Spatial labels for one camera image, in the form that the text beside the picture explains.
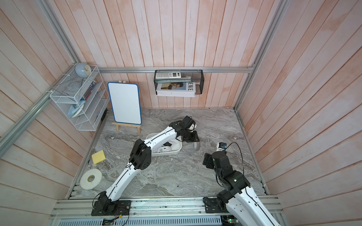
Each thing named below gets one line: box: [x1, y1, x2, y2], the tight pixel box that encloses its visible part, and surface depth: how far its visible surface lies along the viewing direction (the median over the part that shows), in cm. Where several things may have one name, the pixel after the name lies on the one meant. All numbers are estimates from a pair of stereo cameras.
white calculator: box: [155, 71, 182, 80], surface depth 92 cm
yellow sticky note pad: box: [91, 149, 107, 165], surface depth 95 cm
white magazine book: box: [156, 82, 197, 98], surface depth 95 cm
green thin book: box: [154, 78, 193, 84], surface depth 90 cm
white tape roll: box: [80, 168, 103, 190], surface depth 85 cm
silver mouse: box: [194, 141, 200, 152], surface depth 95 cm
